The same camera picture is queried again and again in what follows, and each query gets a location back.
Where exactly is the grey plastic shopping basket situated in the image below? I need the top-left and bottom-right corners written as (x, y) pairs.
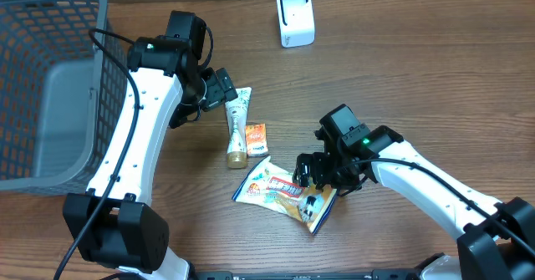
top-left (1, 0), bottom-right (127, 195)

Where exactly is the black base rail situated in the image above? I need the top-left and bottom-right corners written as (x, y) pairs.
top-left (190, 268), bottom-right (420, 280)

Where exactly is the white gold cosmetic tube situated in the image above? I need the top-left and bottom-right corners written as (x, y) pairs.
top-left (225, 87), bottom-right (252, 169)

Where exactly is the white barcode scanner stand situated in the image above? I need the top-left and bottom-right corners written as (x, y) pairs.
top-left (276, 0), bottom-right (315, 48)

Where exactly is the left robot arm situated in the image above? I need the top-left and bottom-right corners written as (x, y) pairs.
top-left (63, 11), bottom-right (237, 279)

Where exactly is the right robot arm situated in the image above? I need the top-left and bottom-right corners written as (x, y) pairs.
top-left (293, 104), bottom-right (534, 280)

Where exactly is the small orange white packet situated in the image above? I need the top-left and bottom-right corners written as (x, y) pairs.
top-left (245, 124), bottom-right (268, 157)

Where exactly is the yellow white snack bag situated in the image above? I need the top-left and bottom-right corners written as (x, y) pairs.
top-left (232, 155), bottom-right (338, 235)

